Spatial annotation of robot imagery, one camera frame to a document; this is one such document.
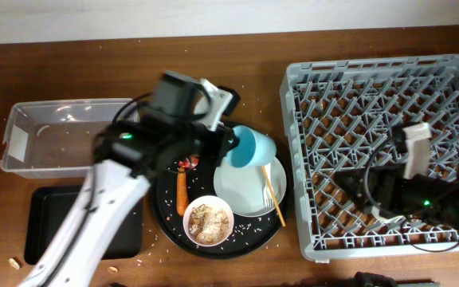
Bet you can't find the black rectangular tray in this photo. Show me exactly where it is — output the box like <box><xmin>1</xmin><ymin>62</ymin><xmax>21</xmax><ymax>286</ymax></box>
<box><xmin>24</xmin><ymin>186</ymin><xmax>143</xmax><ymax>265</ymax></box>

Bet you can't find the orange carrot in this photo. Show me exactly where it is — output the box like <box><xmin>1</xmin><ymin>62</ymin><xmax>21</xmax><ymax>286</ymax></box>
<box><xmin>176</xmin><ymin>167</ymin><xmax>189</xmax><ymax>216</ymax></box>

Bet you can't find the wooden chopstick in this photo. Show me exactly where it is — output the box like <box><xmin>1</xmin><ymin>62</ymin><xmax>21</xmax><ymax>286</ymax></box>
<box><xmin>261</xmin><ymin>165</ymin><xmax>286</xmax><ymax>227</ymax></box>

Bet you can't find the peanut shell on table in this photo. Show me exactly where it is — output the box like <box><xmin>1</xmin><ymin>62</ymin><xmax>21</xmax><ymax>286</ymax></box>
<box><xmin>8</xmin><ymin>258</ymin><xmax>21</xmax><ymax>269</ymax></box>
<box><xmin>108</xmin><ymin>266</ymin><xmax>119</xmax><ymax>273</ymax></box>

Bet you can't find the grey plastic dishwasher rack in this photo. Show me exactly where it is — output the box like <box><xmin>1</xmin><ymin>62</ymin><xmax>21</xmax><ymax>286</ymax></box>
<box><xmin>280</xmin><ymin>54</ymin><xmax>459</xmax><ymax>261</ymax></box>

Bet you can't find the round black tray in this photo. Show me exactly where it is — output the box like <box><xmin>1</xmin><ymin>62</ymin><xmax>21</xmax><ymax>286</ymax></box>
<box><xmin>150</xmin><ymin>120</ymin><xmax>292</xmax><ymax>261</ymax></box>

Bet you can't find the white bowl with food scraps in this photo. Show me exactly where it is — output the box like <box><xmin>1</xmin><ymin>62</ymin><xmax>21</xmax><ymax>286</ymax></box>
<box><xmin>182</xmin><ymin>195</ymin><xmax>234</xmax><ymax>247</ymax></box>

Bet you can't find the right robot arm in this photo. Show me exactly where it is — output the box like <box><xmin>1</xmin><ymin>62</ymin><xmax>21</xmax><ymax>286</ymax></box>
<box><xmin>334</xmin><ymin>128</ymin><xmax>459</xmax><ymax>247</ymax></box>

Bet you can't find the white plastic fork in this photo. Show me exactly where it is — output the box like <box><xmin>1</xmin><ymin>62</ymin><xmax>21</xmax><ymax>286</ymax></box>
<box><xmin>262</xmin><ymin>163</ymin><xmax>274</xmax><ymax>207</ymax></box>

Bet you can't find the grey round plate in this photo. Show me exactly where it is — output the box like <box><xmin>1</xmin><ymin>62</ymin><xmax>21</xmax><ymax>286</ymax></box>
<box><xmin>214</xmin><ymin>159</ymin><xmax>275</xmax><ymax>217</ymax></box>

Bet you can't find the blue plastic cup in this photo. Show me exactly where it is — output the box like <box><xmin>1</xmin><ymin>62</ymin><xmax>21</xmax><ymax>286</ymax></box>
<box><xmin>226</xmin><ymin>125</ymin><xmax>277</xmax><ymax>168</ymax></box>

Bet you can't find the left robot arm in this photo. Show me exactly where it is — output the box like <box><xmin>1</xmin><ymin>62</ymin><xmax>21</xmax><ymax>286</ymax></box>
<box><xmin>21</xmin><ymin>72</ymin><xmax>240</xmax><ymax>286</ymax></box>

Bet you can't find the white plastic cup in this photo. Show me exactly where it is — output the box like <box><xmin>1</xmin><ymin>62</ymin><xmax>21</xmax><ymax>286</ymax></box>
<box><xmin>371</xmin><ymin>206</ymin><xmax>402</xmax><ymax>224</ymax></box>

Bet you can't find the red snack wrapper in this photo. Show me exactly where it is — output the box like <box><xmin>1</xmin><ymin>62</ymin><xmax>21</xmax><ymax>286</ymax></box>
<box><xmin>178</xmin><ymin>156</ymin><xmax>199</xmax><ymax>171</ymax></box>

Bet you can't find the clear plastic bin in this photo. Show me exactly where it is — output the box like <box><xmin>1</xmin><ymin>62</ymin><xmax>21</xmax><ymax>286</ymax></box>
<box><xmin>0</xmin><ymin>98</ymin><xmax>131</xmax><ymax>179</ymax></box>

